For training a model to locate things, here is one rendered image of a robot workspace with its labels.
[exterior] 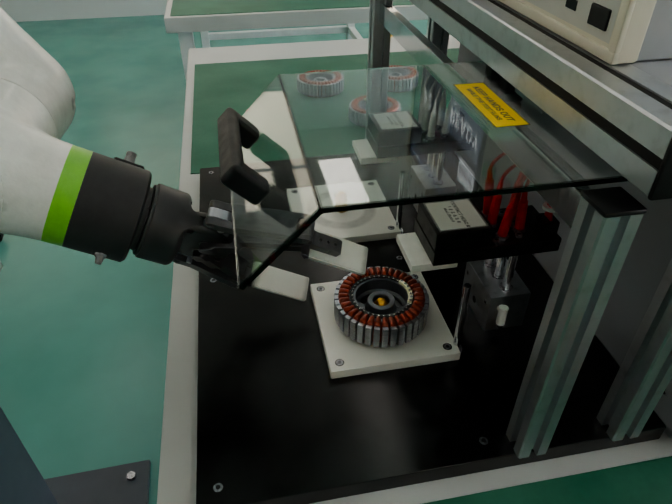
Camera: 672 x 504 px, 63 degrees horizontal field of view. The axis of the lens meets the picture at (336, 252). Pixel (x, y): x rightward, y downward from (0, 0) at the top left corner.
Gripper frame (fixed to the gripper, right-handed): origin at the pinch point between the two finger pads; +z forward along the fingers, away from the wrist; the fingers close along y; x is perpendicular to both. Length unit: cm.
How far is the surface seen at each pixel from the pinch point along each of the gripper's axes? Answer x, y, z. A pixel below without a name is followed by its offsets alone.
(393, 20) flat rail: -40.8, 0.4, 5.4
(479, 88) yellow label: -13.4, -21.3, 2.6
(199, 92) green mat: -60, 64, -10
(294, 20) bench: -125, 94, 19
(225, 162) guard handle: 0.5, -17.0, -17.3
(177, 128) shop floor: -137, 213, 4
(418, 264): -1.4, -7.3, 7.4
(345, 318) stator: 4.1, 0.7, 3.7
